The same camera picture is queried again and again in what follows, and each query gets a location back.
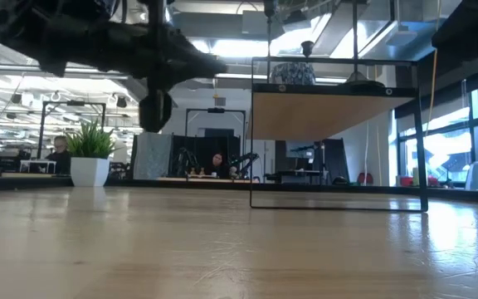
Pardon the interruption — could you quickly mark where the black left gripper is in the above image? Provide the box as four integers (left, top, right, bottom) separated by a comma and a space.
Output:
0, 0, 228, 91

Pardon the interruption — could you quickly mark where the long linear ceiling light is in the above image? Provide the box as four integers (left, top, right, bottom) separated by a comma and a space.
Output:
0, 61, 348, 84

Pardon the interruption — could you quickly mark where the black partition screen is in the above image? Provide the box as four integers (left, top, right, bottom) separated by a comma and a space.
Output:
313, 138, 350, 184
171, 133, 242, 179

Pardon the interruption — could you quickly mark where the grey fabric curtain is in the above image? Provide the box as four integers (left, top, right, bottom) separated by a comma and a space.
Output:
133, 131, 173, 180

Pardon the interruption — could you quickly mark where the person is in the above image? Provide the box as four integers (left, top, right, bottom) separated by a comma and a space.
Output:
209, 152, 234, 179
44, 135, 72, 175

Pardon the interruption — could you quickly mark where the dark background monitor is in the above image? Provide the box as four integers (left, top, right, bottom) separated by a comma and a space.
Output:
285, 140, 315, 159

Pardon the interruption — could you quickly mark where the green plant in white pot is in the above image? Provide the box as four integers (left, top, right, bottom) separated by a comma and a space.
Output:
62, 119, 118, 188

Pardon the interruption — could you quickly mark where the dark background table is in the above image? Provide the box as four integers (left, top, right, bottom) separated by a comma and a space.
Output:
263, 168, 327, 184

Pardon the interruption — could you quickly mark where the black background rig frame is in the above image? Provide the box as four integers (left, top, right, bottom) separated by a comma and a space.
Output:
184, 106, 247, 138
37, 100, 107, 161

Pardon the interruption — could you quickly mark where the wooden shelf black metal frame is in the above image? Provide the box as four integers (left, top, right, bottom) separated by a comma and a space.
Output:
246, 56, 430, 213

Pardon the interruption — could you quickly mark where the rectangular silver ventilation duct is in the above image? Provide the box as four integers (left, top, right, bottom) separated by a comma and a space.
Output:
317, 0, 464, 63

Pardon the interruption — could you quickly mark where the yellow hanging cable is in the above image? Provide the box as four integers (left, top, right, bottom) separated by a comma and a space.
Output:
427, 49, 438, 125

